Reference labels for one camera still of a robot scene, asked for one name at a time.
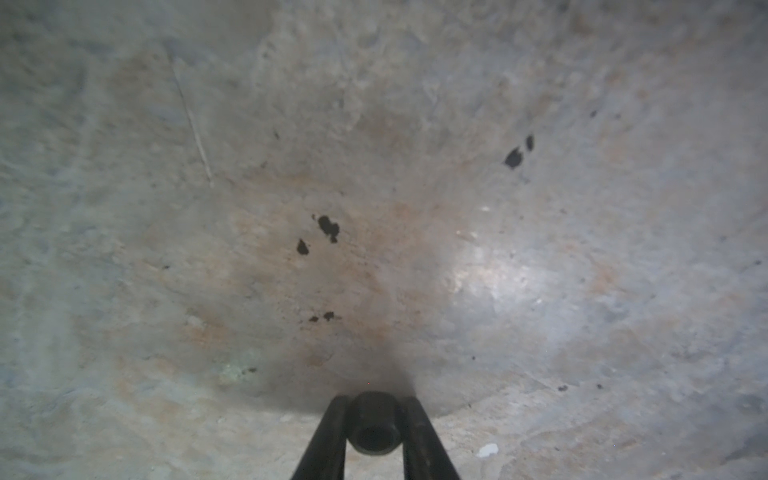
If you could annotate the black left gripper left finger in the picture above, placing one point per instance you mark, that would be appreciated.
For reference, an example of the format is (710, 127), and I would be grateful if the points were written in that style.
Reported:
(324, 458)

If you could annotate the black hex nut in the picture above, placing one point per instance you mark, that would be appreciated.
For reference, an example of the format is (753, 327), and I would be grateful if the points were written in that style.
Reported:
(373, 423)

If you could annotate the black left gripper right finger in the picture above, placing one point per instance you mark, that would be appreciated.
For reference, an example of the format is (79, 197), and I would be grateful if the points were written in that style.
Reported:
(424, 455)

